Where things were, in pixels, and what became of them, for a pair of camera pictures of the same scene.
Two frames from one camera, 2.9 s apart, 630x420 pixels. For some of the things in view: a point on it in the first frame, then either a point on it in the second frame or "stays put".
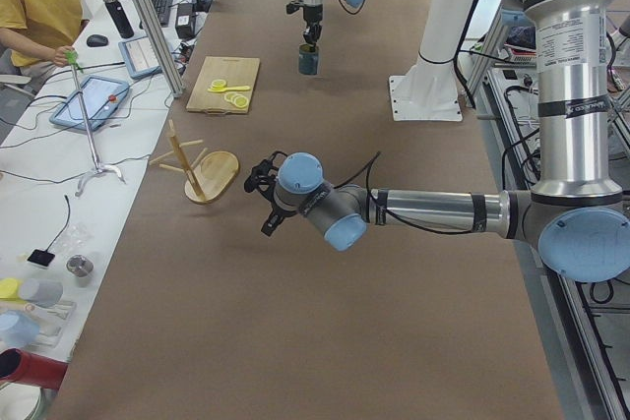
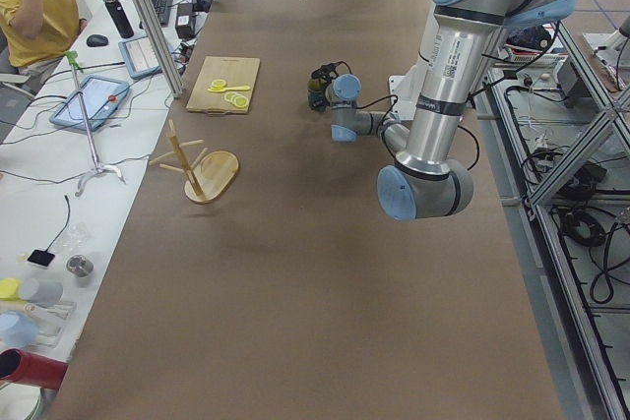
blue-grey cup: (308, 59) → (316, 94)
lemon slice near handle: (241, 102) stays put
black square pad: (40, 257) stays put
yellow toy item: (8, 289) stays put
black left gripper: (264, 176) → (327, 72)
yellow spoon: (220, 90) stays put
